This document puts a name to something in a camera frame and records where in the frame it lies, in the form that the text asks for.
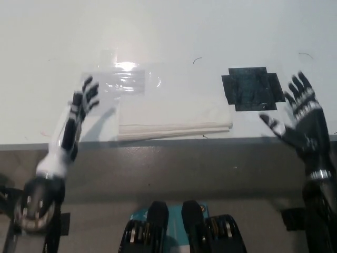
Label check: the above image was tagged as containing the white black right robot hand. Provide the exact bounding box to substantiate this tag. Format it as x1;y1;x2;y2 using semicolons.
259;71;333;180

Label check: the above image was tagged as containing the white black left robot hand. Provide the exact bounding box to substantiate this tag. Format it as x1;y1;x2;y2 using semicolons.
36;75;101;178

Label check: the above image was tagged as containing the clear plastic bag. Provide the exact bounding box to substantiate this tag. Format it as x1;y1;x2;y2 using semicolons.
80;70;146;116

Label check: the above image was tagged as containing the black tape patch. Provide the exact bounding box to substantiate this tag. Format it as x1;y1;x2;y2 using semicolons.
221;67;286;112

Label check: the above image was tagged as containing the white napkin stack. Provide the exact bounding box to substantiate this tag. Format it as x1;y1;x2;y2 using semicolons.
117;89;234;142

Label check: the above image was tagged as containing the black table foot plate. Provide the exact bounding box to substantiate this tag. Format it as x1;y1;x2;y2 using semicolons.
281;208;306;232
58;212;71;237

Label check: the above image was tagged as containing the clear plastic film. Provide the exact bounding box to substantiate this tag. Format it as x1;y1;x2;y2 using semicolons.
98;50;163;89

